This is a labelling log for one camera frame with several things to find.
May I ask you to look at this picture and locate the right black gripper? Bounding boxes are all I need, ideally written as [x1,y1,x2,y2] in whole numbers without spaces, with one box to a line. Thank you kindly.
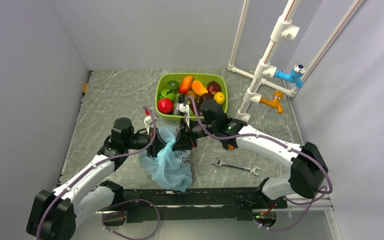
[171,116,218,151]

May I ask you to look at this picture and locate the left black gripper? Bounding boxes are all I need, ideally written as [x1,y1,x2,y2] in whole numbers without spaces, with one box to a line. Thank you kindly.
[124,127,176,158]

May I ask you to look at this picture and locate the blue plastic bag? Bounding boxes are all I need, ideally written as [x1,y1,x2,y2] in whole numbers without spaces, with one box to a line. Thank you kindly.
[138,125,193,192]

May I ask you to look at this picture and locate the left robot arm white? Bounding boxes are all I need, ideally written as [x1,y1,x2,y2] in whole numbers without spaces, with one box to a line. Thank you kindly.
[26,114,158,240]

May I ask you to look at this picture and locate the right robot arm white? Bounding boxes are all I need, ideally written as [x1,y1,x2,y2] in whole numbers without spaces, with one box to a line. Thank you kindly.
[172,97,332,208]

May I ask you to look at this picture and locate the black fake grapes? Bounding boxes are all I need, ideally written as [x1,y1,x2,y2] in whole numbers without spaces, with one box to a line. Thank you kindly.
[177,93,186,104]

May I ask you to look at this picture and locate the brown fake kiwi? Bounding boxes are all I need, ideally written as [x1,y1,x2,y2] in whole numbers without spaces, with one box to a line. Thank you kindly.
[185,90,199,100]

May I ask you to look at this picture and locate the dark maroon fake fruit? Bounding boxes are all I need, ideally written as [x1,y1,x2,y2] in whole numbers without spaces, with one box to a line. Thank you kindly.
[199,93,214,104]

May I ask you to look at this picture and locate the orange fake mango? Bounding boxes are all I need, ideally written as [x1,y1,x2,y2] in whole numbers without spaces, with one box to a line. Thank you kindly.
[191,80,208,96]

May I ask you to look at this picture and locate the yellow fake lemon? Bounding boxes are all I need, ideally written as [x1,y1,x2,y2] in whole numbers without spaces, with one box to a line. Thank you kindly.
[213,91,226,105]

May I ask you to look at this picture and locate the dark red fake apple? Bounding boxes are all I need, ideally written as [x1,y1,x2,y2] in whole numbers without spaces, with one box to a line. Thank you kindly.
[206,81,221,95]

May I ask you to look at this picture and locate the silver open-end wrench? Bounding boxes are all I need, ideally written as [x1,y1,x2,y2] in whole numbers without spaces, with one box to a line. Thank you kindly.
[210,157,262,176]

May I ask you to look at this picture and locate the dark green round fruit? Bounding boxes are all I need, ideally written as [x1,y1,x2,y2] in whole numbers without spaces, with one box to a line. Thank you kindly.
[166,80,180,94]

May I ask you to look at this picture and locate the green plastic fruit basket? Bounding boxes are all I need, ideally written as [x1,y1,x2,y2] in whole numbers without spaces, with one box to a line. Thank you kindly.
[155,73,229,121]

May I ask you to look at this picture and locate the orange faucet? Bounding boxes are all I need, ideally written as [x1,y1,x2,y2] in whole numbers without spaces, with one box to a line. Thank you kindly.
[259,90,285,114]

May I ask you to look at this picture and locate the blue faucet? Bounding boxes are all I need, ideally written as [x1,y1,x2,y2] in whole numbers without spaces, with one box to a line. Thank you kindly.
[273,63,307,89]

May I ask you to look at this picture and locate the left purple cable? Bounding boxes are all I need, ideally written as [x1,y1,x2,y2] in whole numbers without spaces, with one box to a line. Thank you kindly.
[35,105,161,240]

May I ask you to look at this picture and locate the purple cable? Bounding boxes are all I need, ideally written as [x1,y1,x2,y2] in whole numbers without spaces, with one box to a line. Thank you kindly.
[35,105,161,240]
[183,96,334,233]

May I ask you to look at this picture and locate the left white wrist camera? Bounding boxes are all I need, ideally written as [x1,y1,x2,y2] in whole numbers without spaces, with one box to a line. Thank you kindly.
[143,109,159,135]

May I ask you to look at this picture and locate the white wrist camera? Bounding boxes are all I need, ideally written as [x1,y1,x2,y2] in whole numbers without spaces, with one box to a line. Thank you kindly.
[173,103,190,128]
[143,109,159,135]

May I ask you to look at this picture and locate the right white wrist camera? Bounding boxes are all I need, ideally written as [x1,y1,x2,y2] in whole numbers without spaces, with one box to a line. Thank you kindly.
[173,103,190,128]

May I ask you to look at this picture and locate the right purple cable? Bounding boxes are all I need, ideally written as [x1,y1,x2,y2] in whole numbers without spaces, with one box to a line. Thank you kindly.
[183,96,334,233]

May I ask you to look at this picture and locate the white PVC pipe frame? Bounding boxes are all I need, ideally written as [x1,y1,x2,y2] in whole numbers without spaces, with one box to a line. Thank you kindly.
[227,0,363,122]

